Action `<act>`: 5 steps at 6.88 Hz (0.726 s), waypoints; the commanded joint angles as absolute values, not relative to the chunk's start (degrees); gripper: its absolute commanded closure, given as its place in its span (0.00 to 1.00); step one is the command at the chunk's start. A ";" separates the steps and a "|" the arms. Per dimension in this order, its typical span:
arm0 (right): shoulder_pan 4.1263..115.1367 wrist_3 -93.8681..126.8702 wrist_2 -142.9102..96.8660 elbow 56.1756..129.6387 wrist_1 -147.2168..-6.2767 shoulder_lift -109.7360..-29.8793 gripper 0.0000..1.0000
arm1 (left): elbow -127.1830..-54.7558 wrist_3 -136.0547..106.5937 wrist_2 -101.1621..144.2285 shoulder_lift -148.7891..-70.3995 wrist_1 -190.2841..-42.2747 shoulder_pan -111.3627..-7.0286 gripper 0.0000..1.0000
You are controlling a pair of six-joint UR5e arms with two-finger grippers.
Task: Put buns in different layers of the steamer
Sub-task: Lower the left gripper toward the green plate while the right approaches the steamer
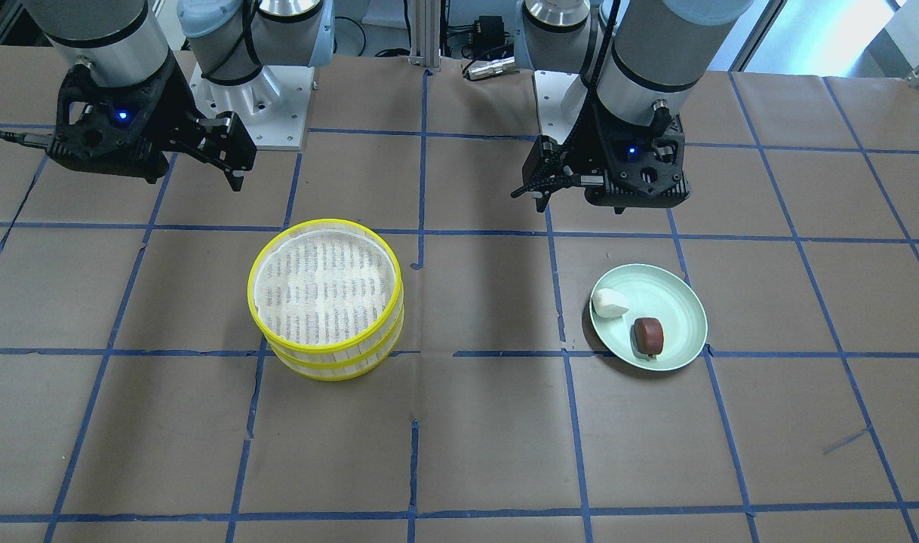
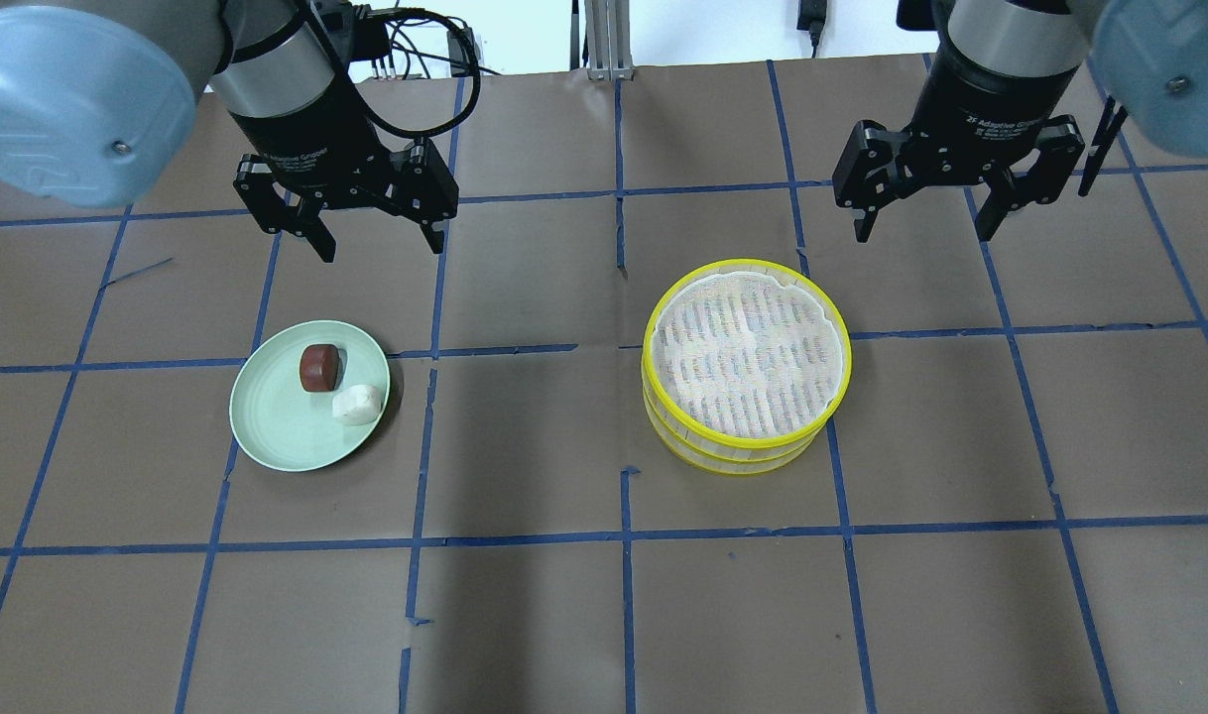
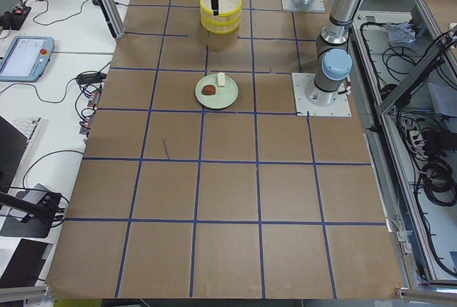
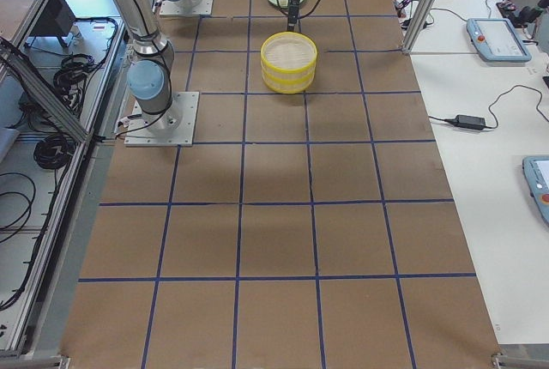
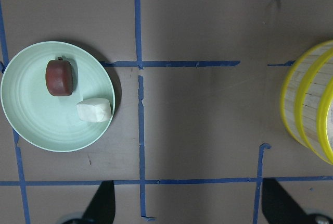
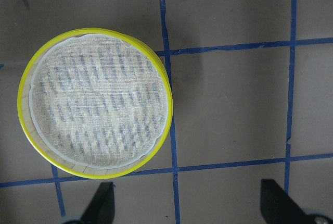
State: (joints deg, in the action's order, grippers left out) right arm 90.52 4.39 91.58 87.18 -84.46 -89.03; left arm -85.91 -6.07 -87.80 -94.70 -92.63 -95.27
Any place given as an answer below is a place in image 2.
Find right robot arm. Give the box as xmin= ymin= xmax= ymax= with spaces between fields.
xmin=832 ymin=1 xmax=1208 ymax=243

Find brown bun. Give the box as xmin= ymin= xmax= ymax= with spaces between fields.
xmin=300 ymin=343 xmax=342 ymax=394

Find yellow steamer top layer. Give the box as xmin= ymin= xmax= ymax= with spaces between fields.
xmin=641 ymin=259 xmax=853 ymax=448

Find yellow steamer lower layers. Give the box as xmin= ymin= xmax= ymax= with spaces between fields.
xmin=641 ymin=383 xmax=821 ymax=476

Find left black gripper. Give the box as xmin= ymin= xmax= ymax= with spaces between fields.
xmin=232 ymin=94 xmax=459 ymax=265

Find aluminium frame post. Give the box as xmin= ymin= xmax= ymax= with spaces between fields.
xmin=577 ymin=1 xmax=635 ymax=81

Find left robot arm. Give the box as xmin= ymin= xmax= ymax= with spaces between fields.
xmin=0 ymin=1 xmax=480 ymax=263

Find light green plate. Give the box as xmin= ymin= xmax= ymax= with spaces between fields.
xmin=228 ymin=320 xmax=395 ymax=474

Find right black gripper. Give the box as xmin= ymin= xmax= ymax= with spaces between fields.
xmin=832 ymin=110 xmax=1086 ymax=244

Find white bun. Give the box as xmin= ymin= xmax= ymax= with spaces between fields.
xmin=331 ymin=384 xmax=387 ymax=426

